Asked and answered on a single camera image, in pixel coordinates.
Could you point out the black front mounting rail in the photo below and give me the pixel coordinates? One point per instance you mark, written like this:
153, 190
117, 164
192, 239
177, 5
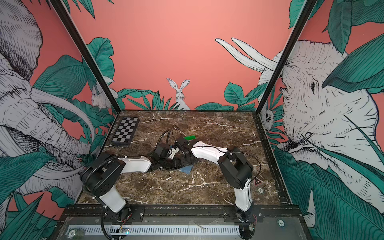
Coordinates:
139, 212

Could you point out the right black frame post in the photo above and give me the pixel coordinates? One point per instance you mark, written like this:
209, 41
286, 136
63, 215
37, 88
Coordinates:
302, 19

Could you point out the white slotted cable duct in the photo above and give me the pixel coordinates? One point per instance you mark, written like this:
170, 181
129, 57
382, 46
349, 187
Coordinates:
141, 230

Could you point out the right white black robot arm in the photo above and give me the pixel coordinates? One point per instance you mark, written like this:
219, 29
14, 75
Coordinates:
233, 163

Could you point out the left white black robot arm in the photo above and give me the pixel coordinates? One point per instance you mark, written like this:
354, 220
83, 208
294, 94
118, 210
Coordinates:
100, 177

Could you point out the left black frame post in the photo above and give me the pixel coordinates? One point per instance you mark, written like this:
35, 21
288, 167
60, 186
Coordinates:
64, 16

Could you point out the black frame post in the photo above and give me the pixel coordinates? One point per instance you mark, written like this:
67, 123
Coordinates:
64, 16
302, 19

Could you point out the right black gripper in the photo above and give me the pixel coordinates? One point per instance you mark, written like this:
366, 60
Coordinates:
184, 163

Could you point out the small triangle warning sticker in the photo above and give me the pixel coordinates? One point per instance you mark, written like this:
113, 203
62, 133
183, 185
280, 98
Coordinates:
257, 181

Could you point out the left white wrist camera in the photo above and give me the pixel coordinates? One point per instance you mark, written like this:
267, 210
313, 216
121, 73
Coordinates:
173, 151

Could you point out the green card tray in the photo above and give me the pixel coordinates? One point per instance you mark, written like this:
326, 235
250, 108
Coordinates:
188, 138

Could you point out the blue card holder wallet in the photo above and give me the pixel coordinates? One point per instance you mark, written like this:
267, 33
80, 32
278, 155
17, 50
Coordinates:
186, 169

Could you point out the black white checkerboard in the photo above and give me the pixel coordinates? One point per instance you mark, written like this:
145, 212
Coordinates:
125, 132

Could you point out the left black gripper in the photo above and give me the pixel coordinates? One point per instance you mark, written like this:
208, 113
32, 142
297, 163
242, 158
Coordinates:
176, 165

